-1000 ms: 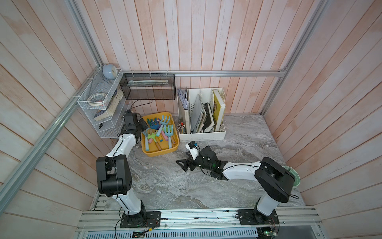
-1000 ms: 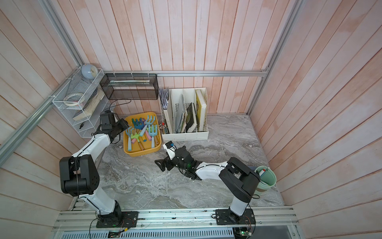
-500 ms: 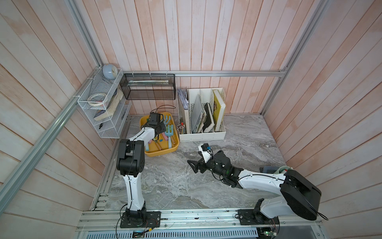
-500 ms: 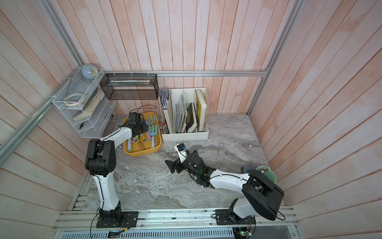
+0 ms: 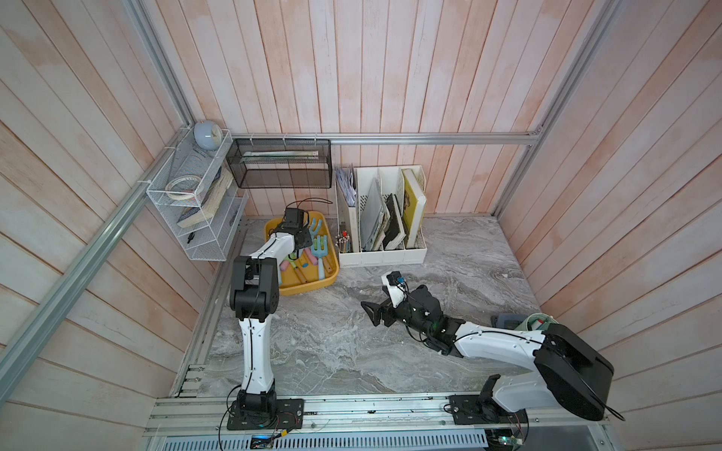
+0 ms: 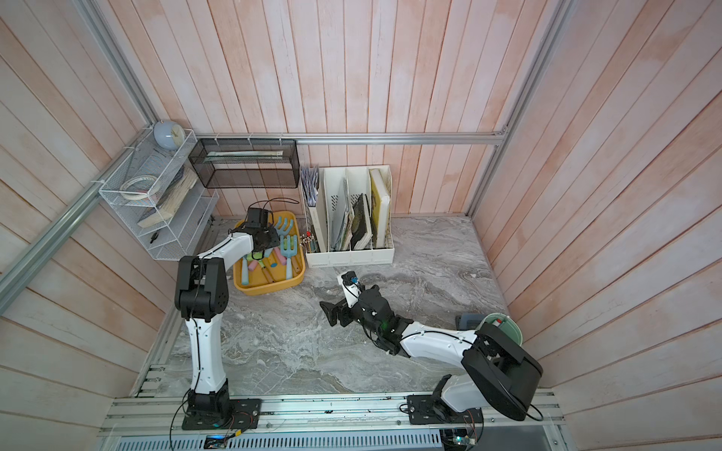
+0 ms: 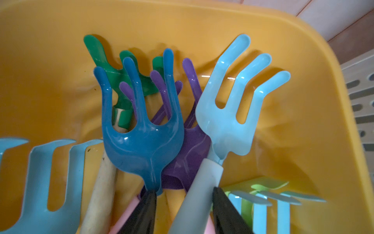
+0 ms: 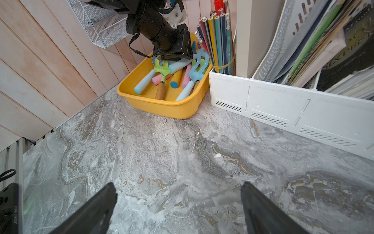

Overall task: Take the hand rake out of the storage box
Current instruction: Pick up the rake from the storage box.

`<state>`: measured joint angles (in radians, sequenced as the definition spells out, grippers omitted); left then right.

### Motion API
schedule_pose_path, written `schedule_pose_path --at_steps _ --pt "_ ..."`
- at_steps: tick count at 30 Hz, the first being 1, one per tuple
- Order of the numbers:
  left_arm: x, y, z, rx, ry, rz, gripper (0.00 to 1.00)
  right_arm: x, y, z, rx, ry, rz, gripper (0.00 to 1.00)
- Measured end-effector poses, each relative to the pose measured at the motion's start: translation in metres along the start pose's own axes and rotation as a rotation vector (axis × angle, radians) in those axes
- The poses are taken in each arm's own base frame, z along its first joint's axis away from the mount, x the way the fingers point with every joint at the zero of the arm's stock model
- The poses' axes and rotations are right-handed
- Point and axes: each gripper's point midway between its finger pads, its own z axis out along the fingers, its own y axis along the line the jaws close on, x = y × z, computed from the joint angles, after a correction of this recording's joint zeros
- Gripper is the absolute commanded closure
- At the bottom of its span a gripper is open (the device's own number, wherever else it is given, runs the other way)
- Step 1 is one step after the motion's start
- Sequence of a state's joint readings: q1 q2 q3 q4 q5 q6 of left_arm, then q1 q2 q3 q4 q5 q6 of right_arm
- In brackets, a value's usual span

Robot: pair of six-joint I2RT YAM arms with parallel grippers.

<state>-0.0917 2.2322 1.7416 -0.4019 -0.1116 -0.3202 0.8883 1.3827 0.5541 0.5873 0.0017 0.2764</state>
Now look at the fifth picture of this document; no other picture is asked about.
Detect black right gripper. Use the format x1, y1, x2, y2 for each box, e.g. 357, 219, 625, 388
362, 286, 432, 340

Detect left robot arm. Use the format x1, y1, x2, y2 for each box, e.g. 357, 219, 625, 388
227, 207, 311, 438

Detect light blue hand fork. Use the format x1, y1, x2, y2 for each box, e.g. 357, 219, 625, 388
311, 235, 328, 281

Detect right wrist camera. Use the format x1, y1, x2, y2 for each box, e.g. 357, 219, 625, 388
382, 271, 407, 308

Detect green bucket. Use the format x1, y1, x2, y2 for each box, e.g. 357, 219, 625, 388
515, 313, 558, 332

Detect yellow book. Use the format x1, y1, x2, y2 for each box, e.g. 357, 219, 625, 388
402, 168, 427, 249

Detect yellow storage tray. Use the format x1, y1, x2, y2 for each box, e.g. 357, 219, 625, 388
279, 210, 340, 296

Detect blue grey small device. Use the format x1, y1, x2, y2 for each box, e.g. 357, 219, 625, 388
491, 313, 526, 330

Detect tape roll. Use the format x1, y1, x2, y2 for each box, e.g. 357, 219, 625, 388
164, 175, 202, 201

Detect white wire shelf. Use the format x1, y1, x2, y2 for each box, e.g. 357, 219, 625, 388
147, 127, 248, 261

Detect books on wire shelf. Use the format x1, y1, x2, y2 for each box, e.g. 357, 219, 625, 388
177, 165, 234, 229

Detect white file organizer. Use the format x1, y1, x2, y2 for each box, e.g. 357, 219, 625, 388
334, 165, 427, 268

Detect black mesh basket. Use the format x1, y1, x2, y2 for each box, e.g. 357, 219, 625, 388
226, 138, 333, 189

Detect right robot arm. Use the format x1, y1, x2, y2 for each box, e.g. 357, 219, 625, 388
361, 276, 614, 425

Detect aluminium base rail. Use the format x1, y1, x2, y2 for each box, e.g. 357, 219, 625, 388
142, 393, 611, 439

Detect coloured pencils bundle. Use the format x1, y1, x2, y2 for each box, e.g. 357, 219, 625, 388
336, 230, 353, 254

